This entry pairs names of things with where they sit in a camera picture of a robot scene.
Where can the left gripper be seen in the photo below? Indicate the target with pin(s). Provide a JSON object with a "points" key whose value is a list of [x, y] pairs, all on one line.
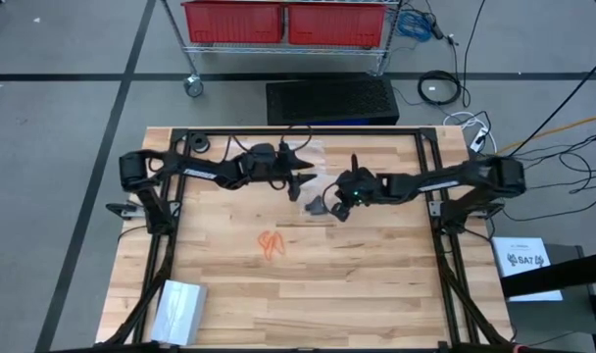
{"points": [[284, 169]]}

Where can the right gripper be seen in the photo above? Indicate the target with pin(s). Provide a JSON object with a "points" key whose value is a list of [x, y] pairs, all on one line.
{"points": [[357, 186]]}

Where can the wide black rubber band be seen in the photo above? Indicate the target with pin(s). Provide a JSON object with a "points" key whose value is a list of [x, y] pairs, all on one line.
{"points": [[309, 206]]}

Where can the orange rubber band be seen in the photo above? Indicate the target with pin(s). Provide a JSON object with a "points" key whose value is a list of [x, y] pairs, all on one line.
{"points": [[267, 255], [282, 250]]}

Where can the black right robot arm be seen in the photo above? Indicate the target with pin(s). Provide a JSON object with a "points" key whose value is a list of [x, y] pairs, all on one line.
{"points": [[440, 185]]}

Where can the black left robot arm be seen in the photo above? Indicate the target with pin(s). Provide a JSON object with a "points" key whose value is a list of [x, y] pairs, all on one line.
{"points": [[200, 174]]}

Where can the black perforated floor mat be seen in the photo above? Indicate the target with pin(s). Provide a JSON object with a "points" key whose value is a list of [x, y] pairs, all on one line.
{"points": [[332, 100]]}

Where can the black tape roll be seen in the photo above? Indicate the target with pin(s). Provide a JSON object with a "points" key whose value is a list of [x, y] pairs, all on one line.
{"points": [[199, 143]]}

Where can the silver mounting plate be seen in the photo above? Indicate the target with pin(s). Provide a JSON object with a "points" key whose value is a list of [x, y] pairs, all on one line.
{"points": [[435, 208]]}

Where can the red plastic storage bin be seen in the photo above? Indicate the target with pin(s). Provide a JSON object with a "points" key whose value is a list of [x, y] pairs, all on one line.
{"points": [[337, 24], [234, 22]]}

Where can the white power strip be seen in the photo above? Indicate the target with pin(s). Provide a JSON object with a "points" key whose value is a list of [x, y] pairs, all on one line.
{"points": [[478, 139]]}

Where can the black power adapter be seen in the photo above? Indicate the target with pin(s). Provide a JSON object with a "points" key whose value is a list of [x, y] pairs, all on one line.
{"points": [[436, 27]]}

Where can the white SA7 booklet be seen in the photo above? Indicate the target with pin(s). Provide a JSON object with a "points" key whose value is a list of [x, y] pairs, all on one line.
{"points": [[526, 269]]}

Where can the black bar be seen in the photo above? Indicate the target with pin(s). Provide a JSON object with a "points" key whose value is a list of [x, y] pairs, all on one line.
{"points": [[558, 275]]}

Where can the grey cart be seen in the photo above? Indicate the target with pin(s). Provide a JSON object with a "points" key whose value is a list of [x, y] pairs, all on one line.
{"points": [[567, 318]]}

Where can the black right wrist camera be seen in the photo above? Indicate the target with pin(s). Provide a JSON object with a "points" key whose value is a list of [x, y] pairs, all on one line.
{"points": [[340, 212]]}

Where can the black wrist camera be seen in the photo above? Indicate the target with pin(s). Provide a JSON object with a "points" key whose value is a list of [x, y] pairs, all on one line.
{"points": [[340, 212], [294, 192]]}

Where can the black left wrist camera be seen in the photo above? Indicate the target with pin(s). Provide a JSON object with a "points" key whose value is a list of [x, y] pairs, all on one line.
{"points": [[294, 192]]}

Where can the black aluminium table frame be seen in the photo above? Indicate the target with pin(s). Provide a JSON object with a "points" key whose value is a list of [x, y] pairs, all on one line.
{"points": [[376, 131]]}

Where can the silver mounting bracket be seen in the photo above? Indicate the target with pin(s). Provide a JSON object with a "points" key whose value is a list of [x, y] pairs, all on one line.
{"points": [[126, 211]]}

